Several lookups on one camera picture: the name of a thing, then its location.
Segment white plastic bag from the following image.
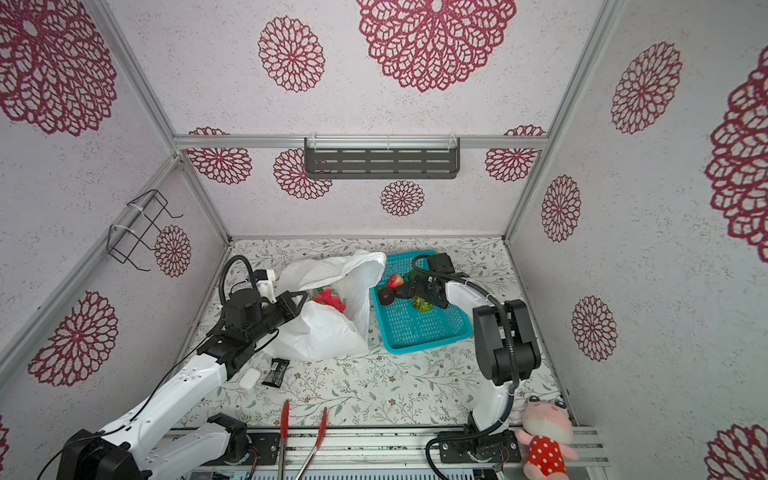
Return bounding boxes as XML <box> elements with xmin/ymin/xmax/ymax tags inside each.
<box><xmin>264</xmin><ymin>250</ymin><xmax>387</xmax><ymax>362</ymax></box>

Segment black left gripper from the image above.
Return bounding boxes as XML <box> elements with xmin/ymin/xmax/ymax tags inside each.
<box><xmin>248</xmin><ymin>290</ymin><xmax>308</xmax><ymax>344</ymax></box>

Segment pink plush toy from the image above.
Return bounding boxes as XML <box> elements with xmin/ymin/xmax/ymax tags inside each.
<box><xmin>515</xmin><ymin>396</ymin><xmax>579</xmax><ymax>480</ymax></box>

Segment red handled tongs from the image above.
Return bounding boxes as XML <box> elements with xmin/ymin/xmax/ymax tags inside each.
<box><xmin>275</xmin><ymin>399</ymin><xmax>329</xmax><ymax>480</ymax></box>

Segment green custard apple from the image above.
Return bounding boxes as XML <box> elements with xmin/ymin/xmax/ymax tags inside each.
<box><xmin>411</xmin><ymin>296</ymin><xmax>433</xmax><ymax>313</ymax></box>

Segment dark purple fruit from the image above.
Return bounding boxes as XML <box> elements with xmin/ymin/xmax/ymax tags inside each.
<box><xmin>377</xmin><ymin>286</ymin><xmax>396</xmax><ymax>306</ymax></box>

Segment black snack packet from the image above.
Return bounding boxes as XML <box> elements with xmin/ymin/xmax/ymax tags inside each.
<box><xmin>262</xmin><ymin>358</ymin><xmax>290</xmax><ymax>389</ymax></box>

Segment teal plastic basket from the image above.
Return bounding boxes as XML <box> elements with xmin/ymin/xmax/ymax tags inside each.
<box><xmin>370</xmin><ymin>250</ymin><xmax>473</xmax><ymax>355</ymax></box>

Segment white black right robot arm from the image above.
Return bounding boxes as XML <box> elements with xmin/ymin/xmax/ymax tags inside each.
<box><xmin>411</xmin><ymin>253</ymin><xmax>541</xmax><ymax>435</ymax></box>

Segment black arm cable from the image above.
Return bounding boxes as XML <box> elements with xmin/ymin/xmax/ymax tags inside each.
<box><xmin>35</xmin><ymin>254</ymin><xmax>280</xmax><ymax>480</ymax></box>
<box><xmin>410</xmin><ymin>254</ymin><xmax>522</xmax><ymax>480</ymax></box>

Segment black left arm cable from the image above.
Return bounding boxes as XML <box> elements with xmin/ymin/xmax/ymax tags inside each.
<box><xmin>35</xmin><ymin>254</ymin><xmax>280</xmax><ymax>480</ymax></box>

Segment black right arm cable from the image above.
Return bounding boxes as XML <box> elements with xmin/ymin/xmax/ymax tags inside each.
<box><xmin>410</xmin><ymin>254</ymin><xmax>522</xmax><ymax>480</ymax></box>

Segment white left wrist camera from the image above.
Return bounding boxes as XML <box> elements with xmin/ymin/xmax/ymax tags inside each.
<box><xmin>254</xmin><ymin>269</ymin><xmax>277</xmax><ymax>303</ymax></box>

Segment red dragon fruit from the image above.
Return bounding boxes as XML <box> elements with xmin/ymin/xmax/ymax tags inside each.
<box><xmin>311</xmin><ymin>287</ymin><xmax>347</xmax><ymax>313</ymax></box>

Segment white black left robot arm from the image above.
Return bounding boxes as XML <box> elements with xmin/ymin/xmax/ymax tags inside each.
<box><xmin>56</xmin><ymin>288</ymin><xmax>309</xmax><ymax>479</ymax></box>

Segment black wire wall rack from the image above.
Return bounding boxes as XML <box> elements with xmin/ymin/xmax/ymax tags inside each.
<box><xmin>105</xmin><ymin>189</ymin><xmax>183</xmax><ymax>272</ymax></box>

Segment dark grey wall shelf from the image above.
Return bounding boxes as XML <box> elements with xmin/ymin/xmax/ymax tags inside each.
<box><xmin>304</xmin><ymin>137</ymin><xmax>461</xmax><ymax>180</ymax></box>

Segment white earbuds case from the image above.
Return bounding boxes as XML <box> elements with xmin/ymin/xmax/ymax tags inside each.
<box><xmin>239</xmin><ymin>368</ymin><xmax>262</xmax><ymax>390</ymax></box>

